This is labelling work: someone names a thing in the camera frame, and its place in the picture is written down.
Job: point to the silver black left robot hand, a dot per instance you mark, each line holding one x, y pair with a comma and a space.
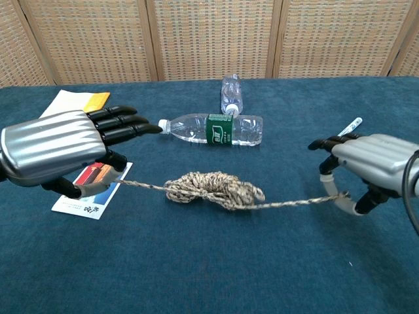
52, 144

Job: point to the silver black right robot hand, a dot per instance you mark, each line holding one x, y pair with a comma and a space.
373, 157

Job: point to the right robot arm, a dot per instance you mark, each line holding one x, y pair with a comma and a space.
416, 176

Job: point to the white marker blue cap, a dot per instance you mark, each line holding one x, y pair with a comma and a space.
352, 127

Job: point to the white and yellow booklet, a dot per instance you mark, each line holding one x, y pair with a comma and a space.
70, 101

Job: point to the picture postcard with handwriting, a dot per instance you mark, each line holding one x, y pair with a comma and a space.
95, 204

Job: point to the woven rattan screen panel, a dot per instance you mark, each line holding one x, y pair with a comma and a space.
16, 49
340, 36
212, 36
412, 59
91, 39

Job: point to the unlabelled clear plastic bottle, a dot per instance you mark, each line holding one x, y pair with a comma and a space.
231, 93

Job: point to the green label water bottle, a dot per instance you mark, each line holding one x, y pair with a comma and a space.
219, 129

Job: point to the blue tablecloth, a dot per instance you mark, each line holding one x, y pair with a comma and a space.
196, 261

